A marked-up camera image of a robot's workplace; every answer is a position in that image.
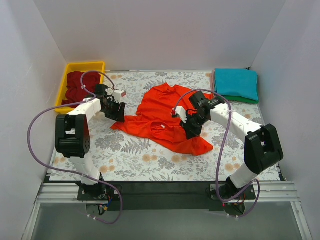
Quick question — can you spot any orange t shirt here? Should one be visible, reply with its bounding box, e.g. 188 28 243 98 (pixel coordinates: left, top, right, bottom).
110 83 214 156

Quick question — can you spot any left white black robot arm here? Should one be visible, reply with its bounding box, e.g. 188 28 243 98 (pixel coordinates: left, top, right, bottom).
55 84 126 200

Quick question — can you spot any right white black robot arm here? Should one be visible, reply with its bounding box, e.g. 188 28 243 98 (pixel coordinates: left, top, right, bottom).
171 89 284 203

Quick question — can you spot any dark red t shirt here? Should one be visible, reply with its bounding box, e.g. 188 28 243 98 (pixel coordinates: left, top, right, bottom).
61 71 101 105

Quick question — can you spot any folded green t shirt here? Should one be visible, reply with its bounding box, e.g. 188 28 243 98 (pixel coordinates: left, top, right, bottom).
223 95 259 104

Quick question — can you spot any yellow plastic bin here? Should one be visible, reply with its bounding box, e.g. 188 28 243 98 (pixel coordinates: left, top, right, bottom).
55 61 106 114

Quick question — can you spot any folded pink t shirt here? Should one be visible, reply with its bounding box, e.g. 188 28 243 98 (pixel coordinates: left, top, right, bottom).
210 70 217 93

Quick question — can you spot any folded teal t shirt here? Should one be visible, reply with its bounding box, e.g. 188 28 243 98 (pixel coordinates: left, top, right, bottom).
214 68 259 103

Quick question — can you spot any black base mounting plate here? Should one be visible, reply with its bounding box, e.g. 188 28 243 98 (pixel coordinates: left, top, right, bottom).
76 180 256 211

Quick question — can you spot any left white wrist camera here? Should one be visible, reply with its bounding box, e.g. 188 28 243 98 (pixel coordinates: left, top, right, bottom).
112 89 127 103

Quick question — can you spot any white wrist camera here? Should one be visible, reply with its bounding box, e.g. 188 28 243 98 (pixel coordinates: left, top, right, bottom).
112 89 127 103
171 106 187 123

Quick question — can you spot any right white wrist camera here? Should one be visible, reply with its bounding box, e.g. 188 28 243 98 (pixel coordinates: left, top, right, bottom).
171 106 187 123

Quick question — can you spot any aluminium frame rail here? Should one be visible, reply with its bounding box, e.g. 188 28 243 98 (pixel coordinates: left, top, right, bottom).
23 181 312 240

